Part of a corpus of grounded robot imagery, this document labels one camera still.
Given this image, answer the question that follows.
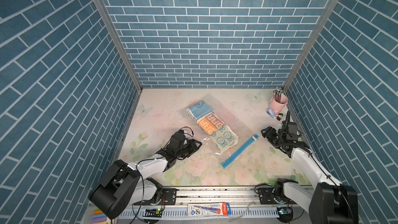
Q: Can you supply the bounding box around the light blue towel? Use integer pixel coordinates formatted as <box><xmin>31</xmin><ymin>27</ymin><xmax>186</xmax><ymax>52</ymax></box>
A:
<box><xmin>187</xmin><ymin>101</ymin><xmax>212</xmax><ymax>120</ymax></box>

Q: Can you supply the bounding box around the small blue white eraser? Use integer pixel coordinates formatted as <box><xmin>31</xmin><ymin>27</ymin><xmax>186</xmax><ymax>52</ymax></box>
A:
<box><xmin>267</xmin><ymin>108</ymin><xmax>275</xmax><ymax>118</ymax></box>

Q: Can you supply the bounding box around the aluminium mounting rail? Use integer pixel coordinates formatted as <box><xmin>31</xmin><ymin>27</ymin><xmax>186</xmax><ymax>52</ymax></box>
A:
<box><xmin>115</xmin><ymin>185</ymin><xmax>299</xmax><ymax>224</ymax></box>

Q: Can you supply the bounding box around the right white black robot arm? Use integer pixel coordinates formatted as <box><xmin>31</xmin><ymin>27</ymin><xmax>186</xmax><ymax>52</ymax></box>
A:
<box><xmin>261</xmin><ymin>113</ymin><xmax>359</xmax><ymax>224</ymax></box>

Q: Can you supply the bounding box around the pink pen cup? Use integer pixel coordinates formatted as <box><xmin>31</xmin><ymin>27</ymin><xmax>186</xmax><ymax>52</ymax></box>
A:
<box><xmin>268</xmin><ymin>87</ymin><xmax>288</xmax><ymax>117</ymax></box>

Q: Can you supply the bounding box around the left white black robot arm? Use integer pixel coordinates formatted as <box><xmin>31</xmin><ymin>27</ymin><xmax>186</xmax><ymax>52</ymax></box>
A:
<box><xmin>88</xmin><ymin>127</ymin><xmax>202</xmax><ymax>219</ymax></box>

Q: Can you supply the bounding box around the pale green bunny towel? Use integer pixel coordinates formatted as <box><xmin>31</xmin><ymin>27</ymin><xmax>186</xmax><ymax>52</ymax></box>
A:
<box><xmin>210</xmin><ymin>125</ymin><xmax>238</xmax><ymax>153</ymax></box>

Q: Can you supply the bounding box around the small metal binder clip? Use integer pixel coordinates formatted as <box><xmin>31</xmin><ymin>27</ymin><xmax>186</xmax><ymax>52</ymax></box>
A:
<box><xmin>276</xmin><ymin>113</ymin><xmax>283</xmax><ymax>121</ymax></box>

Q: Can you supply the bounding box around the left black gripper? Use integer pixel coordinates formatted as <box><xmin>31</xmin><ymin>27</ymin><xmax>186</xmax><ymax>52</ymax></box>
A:
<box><xmin>174</xmin><ymin>139</ymin><xmax>203</xmax><ymax>159</ymax></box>

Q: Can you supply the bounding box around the colourful marker set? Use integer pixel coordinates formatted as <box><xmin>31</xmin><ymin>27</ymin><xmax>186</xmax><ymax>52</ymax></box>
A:
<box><xmin>90</xmin><ymin>209</ymin><xmax>110</xmax><ymax>224</ymax></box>

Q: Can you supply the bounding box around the red blue packaged item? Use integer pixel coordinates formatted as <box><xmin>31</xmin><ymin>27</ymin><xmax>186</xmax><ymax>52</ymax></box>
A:
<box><xmin>187</xmin><ymin>202</ymin><xmax>232</xmax><ymax>217</ymax></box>

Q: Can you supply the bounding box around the clear vacuum bag blue zipper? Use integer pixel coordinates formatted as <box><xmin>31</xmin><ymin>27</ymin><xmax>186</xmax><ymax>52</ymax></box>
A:
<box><xmin>177</xmin><ymin>93</ymin><xmax>259</xmax><ymax>170</ymax></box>

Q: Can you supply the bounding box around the orange white towel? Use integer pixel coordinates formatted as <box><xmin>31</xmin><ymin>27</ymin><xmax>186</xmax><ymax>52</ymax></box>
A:
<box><xmin>197</xmin><ymin>112</ymin><xmax>224</xmax><ymax>135</ymax></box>

